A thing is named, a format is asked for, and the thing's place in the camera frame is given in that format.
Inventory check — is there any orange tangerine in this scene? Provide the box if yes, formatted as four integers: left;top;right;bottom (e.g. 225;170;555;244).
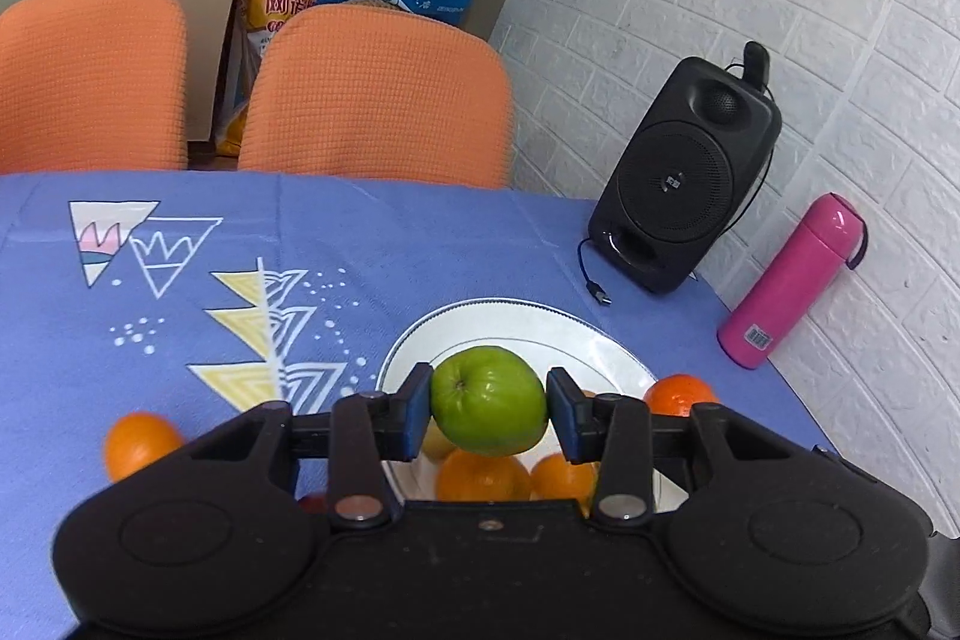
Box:
529;452;599;504
643;374;719;418
103;413;185;483
435;449;533;503

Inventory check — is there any black speaker cable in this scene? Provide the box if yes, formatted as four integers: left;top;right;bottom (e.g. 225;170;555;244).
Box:
577;235;612;307

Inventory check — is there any blue printed tablecloth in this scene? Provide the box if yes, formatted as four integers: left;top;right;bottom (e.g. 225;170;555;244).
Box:
0;171;852;640

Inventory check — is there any orange chair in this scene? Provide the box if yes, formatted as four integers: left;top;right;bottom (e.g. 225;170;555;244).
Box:
0;0;188;175
238;4;515;190

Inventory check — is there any black speaker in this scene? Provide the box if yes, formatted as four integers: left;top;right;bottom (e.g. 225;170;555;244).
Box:
587;56;783;296

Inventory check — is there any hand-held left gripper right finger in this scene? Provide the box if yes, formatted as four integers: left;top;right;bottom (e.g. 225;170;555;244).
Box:
546;366;796;528

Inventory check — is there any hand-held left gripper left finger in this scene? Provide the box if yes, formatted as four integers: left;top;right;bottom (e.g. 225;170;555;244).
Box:
184;362;434;531

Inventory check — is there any tan longan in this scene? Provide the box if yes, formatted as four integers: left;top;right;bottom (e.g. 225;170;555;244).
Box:
424;419;455;459

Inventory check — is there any white plate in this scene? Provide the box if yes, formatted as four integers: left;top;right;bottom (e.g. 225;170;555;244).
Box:
375;301;698;512

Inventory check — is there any green jujube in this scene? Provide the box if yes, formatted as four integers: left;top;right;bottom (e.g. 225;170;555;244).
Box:
430;346;547;458

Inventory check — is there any pink thermos bottle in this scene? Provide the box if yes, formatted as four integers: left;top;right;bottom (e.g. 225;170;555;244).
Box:
716;193;871;372

